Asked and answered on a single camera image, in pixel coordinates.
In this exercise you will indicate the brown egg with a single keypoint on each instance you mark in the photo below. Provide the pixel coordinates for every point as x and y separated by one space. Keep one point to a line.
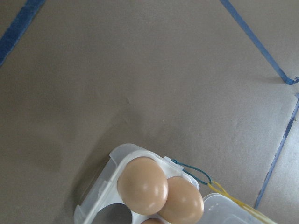
153 221
143 186
184 204

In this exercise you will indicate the clear plastic egg box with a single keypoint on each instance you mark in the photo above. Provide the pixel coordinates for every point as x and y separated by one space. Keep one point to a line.
219 206

